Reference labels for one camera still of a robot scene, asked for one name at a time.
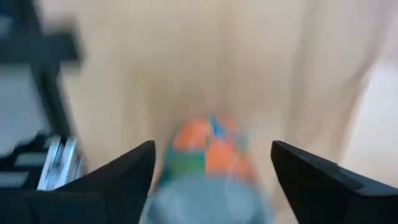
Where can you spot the black aluminium table frame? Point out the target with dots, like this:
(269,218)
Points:
(46,49)

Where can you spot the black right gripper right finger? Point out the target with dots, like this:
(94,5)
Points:
(326,196)

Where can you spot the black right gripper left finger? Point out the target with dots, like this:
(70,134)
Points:
(93,196)

